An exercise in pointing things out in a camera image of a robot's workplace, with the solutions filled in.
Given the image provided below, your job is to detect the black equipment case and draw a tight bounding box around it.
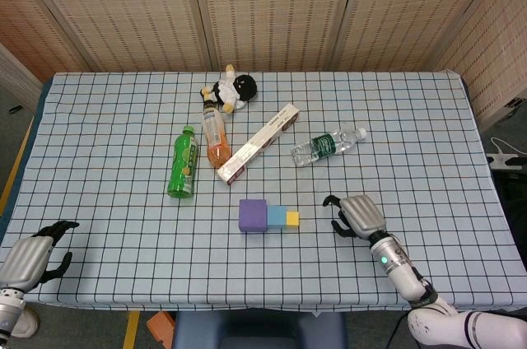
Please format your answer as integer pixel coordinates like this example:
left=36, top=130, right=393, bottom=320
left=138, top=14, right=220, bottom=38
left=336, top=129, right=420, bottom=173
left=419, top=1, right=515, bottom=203
left=492, top=167, right=527, bottom=218

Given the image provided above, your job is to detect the white power strip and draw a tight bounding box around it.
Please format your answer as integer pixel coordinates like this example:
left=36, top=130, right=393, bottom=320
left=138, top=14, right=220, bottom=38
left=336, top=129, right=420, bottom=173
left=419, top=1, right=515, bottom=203
left=487, top=152, right=527, bottom=171

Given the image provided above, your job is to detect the long white baking paper box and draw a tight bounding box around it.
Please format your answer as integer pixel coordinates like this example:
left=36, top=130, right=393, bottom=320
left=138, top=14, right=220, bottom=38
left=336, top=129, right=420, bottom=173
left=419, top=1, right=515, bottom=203
left=216, top=102, right=301, bottom=188

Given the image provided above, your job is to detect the orange block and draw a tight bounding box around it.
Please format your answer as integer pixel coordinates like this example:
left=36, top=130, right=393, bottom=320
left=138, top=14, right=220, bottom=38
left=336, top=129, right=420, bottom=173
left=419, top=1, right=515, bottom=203
left=147, top=310, right=176, bottom=348

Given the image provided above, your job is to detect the black and white plush toy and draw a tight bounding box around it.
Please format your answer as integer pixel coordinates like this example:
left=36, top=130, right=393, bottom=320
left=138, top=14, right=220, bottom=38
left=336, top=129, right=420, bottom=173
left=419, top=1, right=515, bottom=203
left=199, top=63, right=259, bottom=114

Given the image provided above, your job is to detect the green drink bottle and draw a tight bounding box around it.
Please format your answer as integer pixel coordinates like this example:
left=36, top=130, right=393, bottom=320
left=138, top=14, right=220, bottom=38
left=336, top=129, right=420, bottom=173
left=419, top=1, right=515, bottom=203
left=166, top=124, right=202, bottom=198

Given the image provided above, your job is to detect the light blue checked tablecloth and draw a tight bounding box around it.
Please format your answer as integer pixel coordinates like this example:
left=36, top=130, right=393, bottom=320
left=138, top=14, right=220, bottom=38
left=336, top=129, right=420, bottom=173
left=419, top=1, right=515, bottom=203
left=0, top=69, right=527, bottom=311

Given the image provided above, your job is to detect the white power cable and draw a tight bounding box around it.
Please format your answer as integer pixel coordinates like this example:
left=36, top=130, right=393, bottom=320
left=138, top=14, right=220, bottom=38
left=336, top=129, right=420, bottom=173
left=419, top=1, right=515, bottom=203
left=491, top=137, right=520, bottom=156

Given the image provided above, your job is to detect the large purple foam cube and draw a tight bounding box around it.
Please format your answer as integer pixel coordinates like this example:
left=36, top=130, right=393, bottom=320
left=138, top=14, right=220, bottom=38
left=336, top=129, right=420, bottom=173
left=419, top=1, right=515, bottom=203
left=238, top=198, right=268, bottom=234

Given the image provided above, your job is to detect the white woven panel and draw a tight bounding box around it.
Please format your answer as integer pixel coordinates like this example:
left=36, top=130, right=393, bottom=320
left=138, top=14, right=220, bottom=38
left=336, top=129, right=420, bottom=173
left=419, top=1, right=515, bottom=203
left=0, top=42, right=44, bottom=118

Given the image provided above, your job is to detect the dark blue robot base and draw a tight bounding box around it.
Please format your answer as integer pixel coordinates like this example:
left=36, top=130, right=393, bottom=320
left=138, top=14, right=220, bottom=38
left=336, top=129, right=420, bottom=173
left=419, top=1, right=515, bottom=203
left=171, top=308, right=347, bottom=349

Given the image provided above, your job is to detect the woven bamboo screen panel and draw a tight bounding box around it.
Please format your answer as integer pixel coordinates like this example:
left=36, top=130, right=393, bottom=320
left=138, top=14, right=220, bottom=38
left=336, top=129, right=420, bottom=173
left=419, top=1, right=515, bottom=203
left=16, top=0, right=215, bottom=74
left=333, top=0, right=520, bottom=72
left=436, top=0, right=527, bottom=132
left=189, top=0, right=363, bottom=73
left=0, top=0, right=100, bottom=82

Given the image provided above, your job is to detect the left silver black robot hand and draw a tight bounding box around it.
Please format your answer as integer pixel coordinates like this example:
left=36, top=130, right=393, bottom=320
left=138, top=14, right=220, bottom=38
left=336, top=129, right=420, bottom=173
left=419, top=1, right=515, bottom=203
left=0, top=220, right=81, bottom=295

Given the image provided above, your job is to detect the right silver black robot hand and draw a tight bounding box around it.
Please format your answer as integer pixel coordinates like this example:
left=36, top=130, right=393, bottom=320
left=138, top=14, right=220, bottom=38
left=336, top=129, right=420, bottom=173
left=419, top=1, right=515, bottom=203
left=322, top=194, right=388, bottom=241

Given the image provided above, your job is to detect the clear water bottle green label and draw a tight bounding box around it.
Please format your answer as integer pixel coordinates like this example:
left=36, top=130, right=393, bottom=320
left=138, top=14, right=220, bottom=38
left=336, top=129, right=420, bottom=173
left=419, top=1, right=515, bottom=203
left=290, top=126, right=368, bottom=168

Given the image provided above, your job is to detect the medium blue foam cube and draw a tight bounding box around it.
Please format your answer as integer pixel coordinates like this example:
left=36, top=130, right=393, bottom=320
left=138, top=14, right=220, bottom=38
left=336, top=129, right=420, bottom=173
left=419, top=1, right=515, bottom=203
left=266, top=205, right=289, bottom=228

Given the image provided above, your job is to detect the orange drink bottle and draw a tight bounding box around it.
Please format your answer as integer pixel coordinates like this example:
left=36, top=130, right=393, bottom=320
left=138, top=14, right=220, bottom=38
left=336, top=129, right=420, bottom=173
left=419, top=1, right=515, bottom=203
left=201, top=102, right=233, bottom=169

